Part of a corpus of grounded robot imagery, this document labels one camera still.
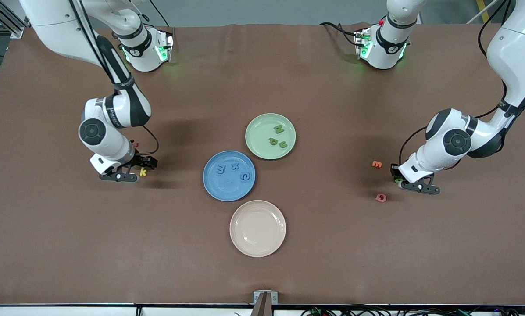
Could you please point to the green foam letter P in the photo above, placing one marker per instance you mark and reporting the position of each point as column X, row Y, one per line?
column 273, row 141

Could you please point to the green plate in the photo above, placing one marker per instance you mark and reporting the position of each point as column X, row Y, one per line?
column 260, row 136

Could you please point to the brown table mat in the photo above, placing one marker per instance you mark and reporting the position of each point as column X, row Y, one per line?
column 69, row 241

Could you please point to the blue foam letter c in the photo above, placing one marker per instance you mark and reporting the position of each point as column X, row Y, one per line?
column 241, row 176

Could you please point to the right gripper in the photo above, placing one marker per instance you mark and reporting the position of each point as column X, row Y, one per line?
column 142, row 160

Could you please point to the blue plate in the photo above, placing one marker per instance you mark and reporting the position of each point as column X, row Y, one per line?
column 228, row 191

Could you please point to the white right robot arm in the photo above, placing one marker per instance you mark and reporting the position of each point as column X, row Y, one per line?
column 56, row 17

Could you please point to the grey metal camera bracket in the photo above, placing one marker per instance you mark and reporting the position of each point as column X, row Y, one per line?
column 265, row 303

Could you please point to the green foam letter U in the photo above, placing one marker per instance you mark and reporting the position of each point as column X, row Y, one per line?
column 280, row 144

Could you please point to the cream plate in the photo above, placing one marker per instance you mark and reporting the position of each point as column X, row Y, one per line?
column 258, row 228

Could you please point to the white table edge rail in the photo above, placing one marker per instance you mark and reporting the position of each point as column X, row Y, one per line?
column 69, row 311

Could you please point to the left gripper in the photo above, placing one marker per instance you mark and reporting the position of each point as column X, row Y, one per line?
column 395, row 169

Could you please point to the pink foam letter Q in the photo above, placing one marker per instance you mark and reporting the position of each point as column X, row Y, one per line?
column 377, row 196

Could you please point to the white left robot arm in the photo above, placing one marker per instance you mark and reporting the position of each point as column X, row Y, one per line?
column 521, row 48

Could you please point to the aluminium frame profile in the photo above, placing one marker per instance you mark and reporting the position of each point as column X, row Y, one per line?
column 5, row 18

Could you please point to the green foam letter N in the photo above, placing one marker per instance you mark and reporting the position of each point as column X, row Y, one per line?
column 279, row 129

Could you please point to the blue foam letter m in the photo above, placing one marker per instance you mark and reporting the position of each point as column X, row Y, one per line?
column 222, row 168

